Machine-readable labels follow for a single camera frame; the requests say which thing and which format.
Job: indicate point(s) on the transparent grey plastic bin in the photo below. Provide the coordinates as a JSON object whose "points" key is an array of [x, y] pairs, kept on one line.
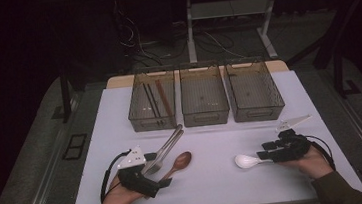
{"points": [[204, 99], [143, 119], [255, 95]]}

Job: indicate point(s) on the black rectangular floor frame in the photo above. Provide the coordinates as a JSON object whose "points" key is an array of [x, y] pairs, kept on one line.
{"points": [[74, 146]]}

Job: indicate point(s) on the black chopstick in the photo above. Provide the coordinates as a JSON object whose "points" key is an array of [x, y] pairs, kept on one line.
{"points": [[155, 101], [150, 101]]}

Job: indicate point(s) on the brown wooden spoon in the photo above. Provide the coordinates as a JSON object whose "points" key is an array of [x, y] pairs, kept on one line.
{"points": [[182, 160]]}

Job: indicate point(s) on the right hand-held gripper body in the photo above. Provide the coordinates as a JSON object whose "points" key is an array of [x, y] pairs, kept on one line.
{"points": [[290, 146]]}

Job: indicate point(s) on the person's right hand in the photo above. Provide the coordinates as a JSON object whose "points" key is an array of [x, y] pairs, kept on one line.
{"points": [[314, 164]]}

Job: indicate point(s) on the white plastic spoon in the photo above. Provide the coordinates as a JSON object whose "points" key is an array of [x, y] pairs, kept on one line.
{"points": [[245, 161]]}

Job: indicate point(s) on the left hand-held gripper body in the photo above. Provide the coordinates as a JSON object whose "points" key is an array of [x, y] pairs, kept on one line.
{"points": [[136, 181]]}

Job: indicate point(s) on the person's left hand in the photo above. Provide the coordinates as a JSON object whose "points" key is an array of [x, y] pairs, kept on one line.
{"points": [[118, 196]]}

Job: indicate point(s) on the brown wooden chopstick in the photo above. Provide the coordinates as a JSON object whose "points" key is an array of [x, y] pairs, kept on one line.
{"points": [[162, 97], [166, 98]]}

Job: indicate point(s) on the black metal stand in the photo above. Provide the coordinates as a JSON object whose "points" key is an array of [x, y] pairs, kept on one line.
{"points": [[336, 53], [65, 96]]}

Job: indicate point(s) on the white metal desk frame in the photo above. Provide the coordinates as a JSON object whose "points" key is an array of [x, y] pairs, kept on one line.
{"points": [[227, 8]]}

